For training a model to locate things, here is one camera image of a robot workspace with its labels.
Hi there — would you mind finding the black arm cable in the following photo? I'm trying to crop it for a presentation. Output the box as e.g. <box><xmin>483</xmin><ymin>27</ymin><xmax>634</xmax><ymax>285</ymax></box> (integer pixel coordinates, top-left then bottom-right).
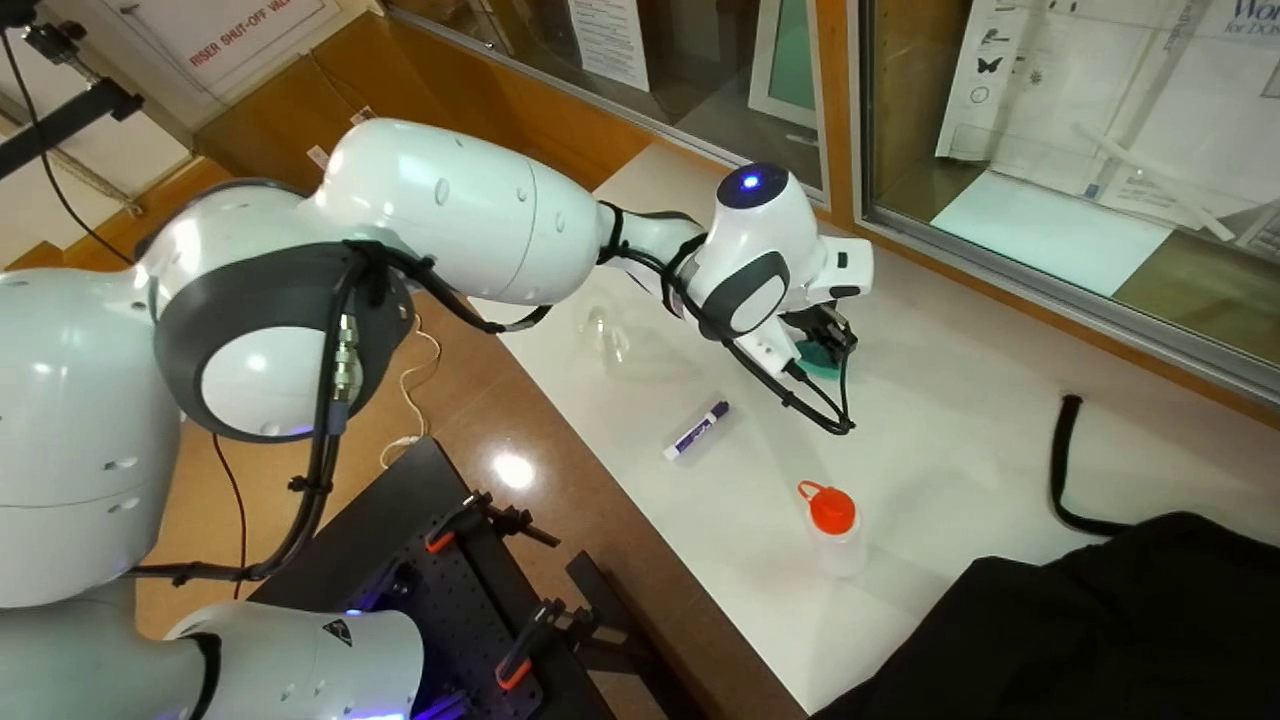
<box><xmin>131</xmin><ymin>197</ymin><xmax>858</xmax><ymax>588</ymax></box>

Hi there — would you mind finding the orange measuring cup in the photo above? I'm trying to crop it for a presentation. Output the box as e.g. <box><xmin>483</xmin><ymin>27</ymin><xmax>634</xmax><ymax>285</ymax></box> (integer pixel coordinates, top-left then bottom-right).
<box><xmin>796</xmin><ymin>482</ymin><xmax>859</xmax><ymax>537</ymax></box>

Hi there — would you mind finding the orange black clamp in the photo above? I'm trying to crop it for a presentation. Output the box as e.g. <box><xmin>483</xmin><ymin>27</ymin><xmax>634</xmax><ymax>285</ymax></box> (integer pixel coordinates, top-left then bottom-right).
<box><xmin>493</xmin><ymin>599</ymin><xmax>602</xmax><ymax>691</ymax></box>

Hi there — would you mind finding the black cloth bag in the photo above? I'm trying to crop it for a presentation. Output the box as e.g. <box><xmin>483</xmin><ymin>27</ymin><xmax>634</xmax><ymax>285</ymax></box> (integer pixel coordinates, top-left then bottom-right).
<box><xmin>818</xmin><ymin>512</ymin><xmax>1280</xmax><ymax>720</ymax></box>

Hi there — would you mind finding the green sponge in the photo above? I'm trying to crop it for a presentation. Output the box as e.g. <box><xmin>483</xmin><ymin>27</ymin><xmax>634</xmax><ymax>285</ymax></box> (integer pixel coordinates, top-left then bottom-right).
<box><xmin>800</xmin><ymin>341</ymin><xmax>841</xmax><ymax>381</ymax></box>

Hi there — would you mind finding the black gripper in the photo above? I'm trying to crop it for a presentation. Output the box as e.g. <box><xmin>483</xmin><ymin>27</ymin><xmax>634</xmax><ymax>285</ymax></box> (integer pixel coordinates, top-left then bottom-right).
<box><xmin>786</xmin><ymin>307</ymin><xmax>858</xmax><ymax>387</ymax></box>

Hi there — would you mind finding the white blue marker pen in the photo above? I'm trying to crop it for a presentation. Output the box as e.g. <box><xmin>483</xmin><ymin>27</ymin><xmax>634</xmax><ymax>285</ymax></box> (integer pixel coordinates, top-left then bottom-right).
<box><xmin>664</xmin><ymin>402</ymin><xmax>731</xmax><ymax>462</ymax></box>

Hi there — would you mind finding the black camera stand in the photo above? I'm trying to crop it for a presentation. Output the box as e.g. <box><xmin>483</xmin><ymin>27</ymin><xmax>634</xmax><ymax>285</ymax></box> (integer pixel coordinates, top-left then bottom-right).
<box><xmin>0</xmin><ymin>0</ymin><xmax>145</xmax><ymax>177</ymax></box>

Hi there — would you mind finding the white cable on floor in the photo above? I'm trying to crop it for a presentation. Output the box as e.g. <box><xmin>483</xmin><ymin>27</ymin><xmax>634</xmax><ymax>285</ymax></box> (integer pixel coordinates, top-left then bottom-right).
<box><xmin>375</xmin><ymin>315</ymin><xmax>447</xmax><ymax>472</ymax></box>

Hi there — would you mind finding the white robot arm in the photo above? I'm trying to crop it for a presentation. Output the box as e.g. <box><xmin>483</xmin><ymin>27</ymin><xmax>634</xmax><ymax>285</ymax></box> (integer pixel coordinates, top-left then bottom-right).
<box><xmin>0</xmin><ymin>122</ymin><xmax>872</xmax><ymax>720</ymax></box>

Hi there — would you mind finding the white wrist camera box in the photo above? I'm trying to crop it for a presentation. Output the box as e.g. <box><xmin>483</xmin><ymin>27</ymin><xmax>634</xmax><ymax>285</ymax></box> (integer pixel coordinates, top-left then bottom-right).
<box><xmin>813</xmin><ymin>235</ymin><xmax>877</xmax><ymax>299</ymax></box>

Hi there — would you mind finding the black bag strap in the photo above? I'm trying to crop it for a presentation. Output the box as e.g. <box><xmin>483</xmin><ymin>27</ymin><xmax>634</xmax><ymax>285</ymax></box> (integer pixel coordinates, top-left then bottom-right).
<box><xmin>1043</xmin><ymin>392</ymin><xmax>1137</xmax><ymax>544</ymax></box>

